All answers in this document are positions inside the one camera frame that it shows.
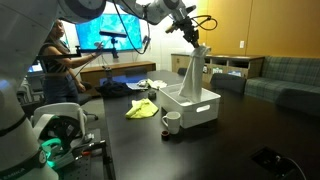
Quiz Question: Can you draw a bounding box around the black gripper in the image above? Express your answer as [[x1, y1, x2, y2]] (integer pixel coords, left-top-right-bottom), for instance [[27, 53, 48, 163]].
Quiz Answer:
[[165, 17, 199, 45]]

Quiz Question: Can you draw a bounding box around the white towel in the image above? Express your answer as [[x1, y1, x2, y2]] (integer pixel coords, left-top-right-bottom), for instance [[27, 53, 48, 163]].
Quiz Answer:
[[178, 45, 211, 103]]

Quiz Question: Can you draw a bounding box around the yellow towel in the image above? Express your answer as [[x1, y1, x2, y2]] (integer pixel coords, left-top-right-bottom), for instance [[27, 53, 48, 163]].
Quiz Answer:
[[125, 98, 159, 119]]

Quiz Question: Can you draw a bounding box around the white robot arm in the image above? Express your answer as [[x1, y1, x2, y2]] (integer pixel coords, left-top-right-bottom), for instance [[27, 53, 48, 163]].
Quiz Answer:
[[0, 0, 196, 180]]

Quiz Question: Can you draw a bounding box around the white plastic container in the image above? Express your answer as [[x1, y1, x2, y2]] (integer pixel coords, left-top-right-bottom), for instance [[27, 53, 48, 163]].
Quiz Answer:
[[157, 84, 221, 129]]

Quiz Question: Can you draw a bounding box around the white crumpled paper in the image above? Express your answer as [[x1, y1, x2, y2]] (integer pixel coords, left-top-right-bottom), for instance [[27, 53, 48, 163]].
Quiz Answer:
[[137, 79, 167, 89]]

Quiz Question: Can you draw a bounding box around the black office chair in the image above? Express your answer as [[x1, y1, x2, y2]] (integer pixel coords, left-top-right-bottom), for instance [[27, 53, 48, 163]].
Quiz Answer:
[[210, 73, 246, 94]]

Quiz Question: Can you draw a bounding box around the wooden cabinet shelf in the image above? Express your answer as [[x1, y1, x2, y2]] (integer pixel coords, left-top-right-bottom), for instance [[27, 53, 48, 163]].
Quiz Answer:
[[170, 52, 266, 84]]

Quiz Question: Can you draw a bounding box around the white mug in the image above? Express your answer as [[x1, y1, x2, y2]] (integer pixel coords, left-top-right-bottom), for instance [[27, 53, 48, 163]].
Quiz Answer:
[[162, 111, 181, 134]]

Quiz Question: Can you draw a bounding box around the black bag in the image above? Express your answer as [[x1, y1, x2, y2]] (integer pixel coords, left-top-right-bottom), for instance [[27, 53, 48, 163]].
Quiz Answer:
[[96, 81, 133, 98]]

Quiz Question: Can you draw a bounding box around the green plaid sofa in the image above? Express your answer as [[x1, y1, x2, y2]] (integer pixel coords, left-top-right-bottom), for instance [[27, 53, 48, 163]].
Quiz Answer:
[[245, 56, 320, 116]]

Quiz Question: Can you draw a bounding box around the standing person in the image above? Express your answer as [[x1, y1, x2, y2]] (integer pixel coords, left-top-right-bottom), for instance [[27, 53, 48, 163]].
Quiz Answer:
[[39, 19, 102, 104]]

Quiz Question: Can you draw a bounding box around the white VR headset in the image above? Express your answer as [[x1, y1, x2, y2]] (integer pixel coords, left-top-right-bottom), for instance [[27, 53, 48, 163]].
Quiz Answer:
[[31, 103, 87, 170]]

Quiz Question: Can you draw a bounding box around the wall monitor screen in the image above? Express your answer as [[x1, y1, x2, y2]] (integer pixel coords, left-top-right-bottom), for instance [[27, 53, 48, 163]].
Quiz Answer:
[[75, 14, 142, 51]]

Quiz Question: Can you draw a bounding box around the table cable port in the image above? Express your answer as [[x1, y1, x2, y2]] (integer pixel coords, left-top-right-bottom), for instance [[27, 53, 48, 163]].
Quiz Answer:
[[251, 147, 295, 179]]

